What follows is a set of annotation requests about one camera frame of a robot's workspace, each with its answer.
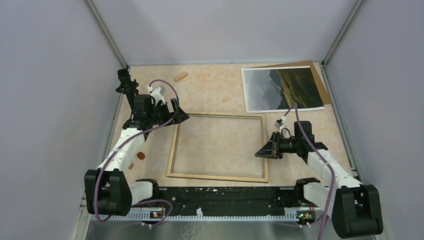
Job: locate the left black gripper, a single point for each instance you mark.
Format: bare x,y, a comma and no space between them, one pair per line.
180,116

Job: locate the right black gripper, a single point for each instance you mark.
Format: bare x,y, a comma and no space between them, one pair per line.
272,148

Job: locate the landscape photo print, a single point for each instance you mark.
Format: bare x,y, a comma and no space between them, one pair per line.
277,88

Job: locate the brown cardboard backing board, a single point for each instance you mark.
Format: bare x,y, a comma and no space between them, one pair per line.
319,81

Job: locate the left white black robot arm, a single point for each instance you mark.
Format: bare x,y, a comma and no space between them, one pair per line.
106,187

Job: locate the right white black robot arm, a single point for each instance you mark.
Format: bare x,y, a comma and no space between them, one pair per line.
353,207

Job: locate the small wooden cylinder block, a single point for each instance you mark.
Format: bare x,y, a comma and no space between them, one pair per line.
180,76

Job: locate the black mini tripod orange tip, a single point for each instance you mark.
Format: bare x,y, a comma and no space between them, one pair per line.
128,87

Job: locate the small round brown disc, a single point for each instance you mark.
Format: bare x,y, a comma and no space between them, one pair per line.
140,155

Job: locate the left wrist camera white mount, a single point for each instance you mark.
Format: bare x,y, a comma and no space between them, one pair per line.
157,94

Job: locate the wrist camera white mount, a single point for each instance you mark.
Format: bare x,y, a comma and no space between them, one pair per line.
157,94
280,123

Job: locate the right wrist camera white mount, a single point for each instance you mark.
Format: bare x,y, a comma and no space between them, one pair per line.
280,123

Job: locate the white toothed cable duct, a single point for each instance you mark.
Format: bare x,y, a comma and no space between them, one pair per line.
145,215

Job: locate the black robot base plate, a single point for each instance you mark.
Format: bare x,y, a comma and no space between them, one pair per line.
235,201

